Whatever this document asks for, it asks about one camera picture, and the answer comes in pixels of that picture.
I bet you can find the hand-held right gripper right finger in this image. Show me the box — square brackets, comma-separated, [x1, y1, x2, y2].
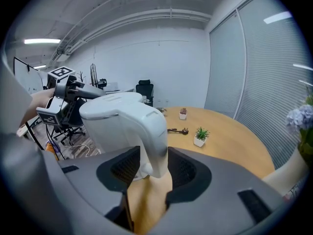
[156, 146, 294, 235]

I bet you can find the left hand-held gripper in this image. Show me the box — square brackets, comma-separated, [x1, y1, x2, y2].
[36, 66, 108, 127]

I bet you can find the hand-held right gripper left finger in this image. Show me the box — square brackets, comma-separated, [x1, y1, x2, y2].
[41, 145, 142, 232]

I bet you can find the white electric kettle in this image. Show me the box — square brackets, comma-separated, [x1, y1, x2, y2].
[79, 92, 169, 180]

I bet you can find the person's left forearm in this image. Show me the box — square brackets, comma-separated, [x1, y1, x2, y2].
[20, 87, 56, 127]

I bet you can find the white desk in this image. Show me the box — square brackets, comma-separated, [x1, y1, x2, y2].
[105, 82, 135, 94]

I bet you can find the black mesh office chair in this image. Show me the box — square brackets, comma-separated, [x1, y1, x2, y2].
[52, 98, 87, 145]

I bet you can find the black office chair with headrest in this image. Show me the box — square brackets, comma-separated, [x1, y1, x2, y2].
[135, 79, 155, 107]

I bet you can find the orange cloth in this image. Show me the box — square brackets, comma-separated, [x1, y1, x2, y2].
[46, 142, 59, 160]

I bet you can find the small potted green plant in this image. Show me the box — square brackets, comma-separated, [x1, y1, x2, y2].
[193, 127, 210, 147]

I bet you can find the whiteboard on black stand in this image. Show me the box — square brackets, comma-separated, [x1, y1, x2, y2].
[13, 56, 67, 160]

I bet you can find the fluorescent ceiling light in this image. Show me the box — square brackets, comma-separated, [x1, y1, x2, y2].
[23, 38, 61, 45]

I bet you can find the blue and yellow flower bouquet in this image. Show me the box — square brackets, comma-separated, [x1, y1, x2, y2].
[285, 83, 313, 163]

